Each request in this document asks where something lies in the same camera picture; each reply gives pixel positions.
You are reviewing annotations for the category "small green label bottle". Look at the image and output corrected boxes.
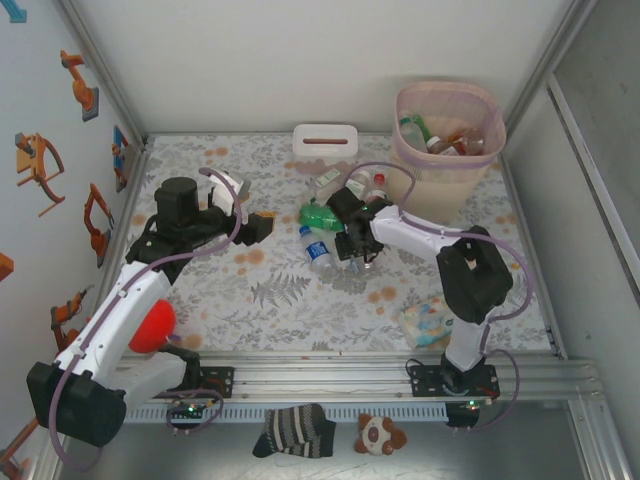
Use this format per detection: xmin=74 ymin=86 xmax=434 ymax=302
xmin=310 ymin=168 xmax=349 ymax=195

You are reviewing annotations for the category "beige plastic waste bin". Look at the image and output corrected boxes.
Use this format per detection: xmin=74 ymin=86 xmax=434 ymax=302
xmin=387 ymin=81 xmax=506 ymax=224

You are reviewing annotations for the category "red toy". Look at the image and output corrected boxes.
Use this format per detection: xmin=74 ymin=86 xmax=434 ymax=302
xmin=128 ymin=298 xmax=177 ymax=354

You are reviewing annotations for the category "black grey striped sock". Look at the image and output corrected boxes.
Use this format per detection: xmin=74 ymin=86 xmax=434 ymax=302
xmin=252 ymin=403 xmax=337 ymax=460

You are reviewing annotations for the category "clear bottle green cap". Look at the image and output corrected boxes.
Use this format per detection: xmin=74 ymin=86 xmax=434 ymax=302
xmin=398 ymin=114 xmax=426 ymax=152

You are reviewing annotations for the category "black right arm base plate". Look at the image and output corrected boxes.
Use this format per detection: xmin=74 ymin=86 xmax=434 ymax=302
xmin=407 ymin=363 xmax=501 ymax=402

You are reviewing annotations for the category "brown white plush toy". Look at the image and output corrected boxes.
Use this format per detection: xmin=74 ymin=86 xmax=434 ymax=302
xmin=355 ymin=413 xmax=409 ymax=458

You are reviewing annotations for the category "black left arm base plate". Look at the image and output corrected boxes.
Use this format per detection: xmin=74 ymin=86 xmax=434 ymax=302
xmin=143 ymin=366 xmax=236 ymax=400

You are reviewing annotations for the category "red label tea bottle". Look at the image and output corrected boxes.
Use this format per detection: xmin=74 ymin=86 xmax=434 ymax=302
xmin=452 ymin=133 xmax=485 ymax=155

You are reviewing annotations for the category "green label white cap bottle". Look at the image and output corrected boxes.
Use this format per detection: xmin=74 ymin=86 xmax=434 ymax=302
xmin=344 ymin=168 xmax=375 ymax=199

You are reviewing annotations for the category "red label red cap bottle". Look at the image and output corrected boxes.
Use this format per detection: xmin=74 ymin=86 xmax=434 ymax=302
xmin=368 ymin=172 xmax=392 ymax=204

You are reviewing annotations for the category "aluminium table rail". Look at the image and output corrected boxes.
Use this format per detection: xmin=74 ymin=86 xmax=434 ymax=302
xmin=49 ymin=349 xmax=600 ymax=402

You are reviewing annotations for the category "blue label water bottle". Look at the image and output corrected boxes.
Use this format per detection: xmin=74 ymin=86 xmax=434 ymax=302
xmin=298 ymin=224 xmax=335 ymax=275

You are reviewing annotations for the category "colourful soft tissue pack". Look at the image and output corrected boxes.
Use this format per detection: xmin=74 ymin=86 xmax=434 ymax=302
xmin=398 ymin=297 xmax=455 ymax=350

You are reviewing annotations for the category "clear bottle blue cap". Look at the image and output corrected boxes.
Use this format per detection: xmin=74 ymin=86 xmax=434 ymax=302
xmin=347 ymin=247 xmax=389 ymax=280

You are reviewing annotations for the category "small circuit board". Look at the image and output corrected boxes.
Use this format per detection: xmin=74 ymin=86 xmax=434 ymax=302
xmin=169 ymin=402 xmax=209 ymax=419

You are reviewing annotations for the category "white slotted cable duct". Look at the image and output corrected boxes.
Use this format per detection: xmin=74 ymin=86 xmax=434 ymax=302
xmin=124 ymin=403 xmax=449 ymax=422

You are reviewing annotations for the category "orange gripper wall sticker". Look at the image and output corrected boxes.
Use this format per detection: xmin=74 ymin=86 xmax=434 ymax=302
xmin=13 ymin=132 xmax=67 ymax=218

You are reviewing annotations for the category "white pink tissue box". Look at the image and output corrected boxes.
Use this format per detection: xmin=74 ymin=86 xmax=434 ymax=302
xmin=292 ymin=123 xmax=359 ymax=174

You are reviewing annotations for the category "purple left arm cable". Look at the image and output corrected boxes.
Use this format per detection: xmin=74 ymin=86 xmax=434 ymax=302
xmin=48 ymin=167 xmax=245 ymax=472

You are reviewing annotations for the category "blue red wall sticker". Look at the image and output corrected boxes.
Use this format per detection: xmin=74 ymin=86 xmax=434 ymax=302
xmin=112 ymin=124 xmax=132 ymax=194

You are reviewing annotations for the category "brown label drink bottle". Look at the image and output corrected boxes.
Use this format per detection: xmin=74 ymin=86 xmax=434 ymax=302
xmin=425 ymin=133 xmax=457 ymax=155

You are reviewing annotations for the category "aluminium frame post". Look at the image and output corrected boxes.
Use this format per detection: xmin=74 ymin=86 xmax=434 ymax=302
xmin=499 ymin=0 xmax=600 ymax=149
xmin=55 ymin=0 xmax=151 ymax=151

